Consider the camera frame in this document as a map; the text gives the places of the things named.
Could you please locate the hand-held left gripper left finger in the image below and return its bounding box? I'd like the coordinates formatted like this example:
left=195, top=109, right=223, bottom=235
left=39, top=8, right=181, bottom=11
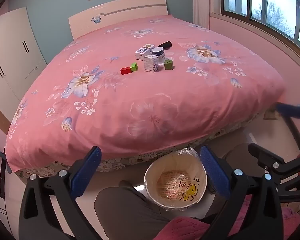
left=18, top=145, right=102, bottom=240

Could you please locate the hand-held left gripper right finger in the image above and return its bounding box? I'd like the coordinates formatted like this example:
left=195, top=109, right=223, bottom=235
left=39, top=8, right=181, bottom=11
left=199, top=145, right=284, bottom=240

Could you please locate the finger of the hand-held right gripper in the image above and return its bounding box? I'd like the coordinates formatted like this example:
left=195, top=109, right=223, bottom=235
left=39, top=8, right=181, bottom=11
left=247, top=143, right=300, bottom=193
left=276, top=102, right=300, bottom=155

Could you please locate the cream round trash bin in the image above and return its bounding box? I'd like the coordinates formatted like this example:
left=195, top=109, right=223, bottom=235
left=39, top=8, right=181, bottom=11
left=144, top=151, right=208, bottom=212

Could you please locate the white blue milk carton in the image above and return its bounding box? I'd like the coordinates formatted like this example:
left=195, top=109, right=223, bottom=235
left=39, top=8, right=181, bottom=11
left=135, top=44, right=155, bottom=61
left=143, top=55, right=158, bottom=73

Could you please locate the white yogurt cup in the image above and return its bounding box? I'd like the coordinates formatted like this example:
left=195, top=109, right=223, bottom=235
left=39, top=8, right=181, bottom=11
left=151, top=47, right=166, bottom=66

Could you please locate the floral mattress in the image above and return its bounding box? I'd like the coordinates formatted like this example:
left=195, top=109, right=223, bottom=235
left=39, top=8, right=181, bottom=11
left=14, top=112, right=278, bottom=180

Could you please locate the cream waste bin with liner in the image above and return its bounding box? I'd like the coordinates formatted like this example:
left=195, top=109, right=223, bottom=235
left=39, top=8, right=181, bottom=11
left=144, top=148, right=208, bottom=212

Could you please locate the orange snack wrapper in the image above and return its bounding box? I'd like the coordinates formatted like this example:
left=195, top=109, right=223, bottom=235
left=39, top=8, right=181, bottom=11
left=157, top=170, right=190, bottom=200

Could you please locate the person's grey trouser leg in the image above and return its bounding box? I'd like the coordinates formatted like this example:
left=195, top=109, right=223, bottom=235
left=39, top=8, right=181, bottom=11
left=93, top=180, right=215, bottom=240

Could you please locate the person's pink garment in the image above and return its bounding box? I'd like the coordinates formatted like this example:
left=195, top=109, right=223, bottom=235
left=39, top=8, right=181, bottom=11
left=152, top=197, right=300, bottom=240

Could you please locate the bed with pink floral cover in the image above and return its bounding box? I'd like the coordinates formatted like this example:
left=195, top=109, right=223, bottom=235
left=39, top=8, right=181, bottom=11
left=4, top=14, right=285, bottom=173

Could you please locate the window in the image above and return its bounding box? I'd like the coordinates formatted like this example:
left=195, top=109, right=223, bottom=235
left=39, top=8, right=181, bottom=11
left=220, top=0, right=300, bottom=64

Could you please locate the black cylinder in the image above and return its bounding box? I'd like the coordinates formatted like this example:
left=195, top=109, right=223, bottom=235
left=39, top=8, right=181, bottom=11
left=158, top=41, right=173, bottom=51

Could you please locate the white wardrobe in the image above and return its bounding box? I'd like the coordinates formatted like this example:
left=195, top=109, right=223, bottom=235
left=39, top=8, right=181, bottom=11
left=0, top=7, right=48, bottom=103

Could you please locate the pink curtain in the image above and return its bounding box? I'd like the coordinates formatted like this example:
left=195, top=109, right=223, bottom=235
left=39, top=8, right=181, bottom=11
left=191, top=0, right=212, bottom=30

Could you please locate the cream bed headboard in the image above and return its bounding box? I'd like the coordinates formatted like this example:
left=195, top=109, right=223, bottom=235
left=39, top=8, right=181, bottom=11
left=68, top=0, right=169, bottom=40

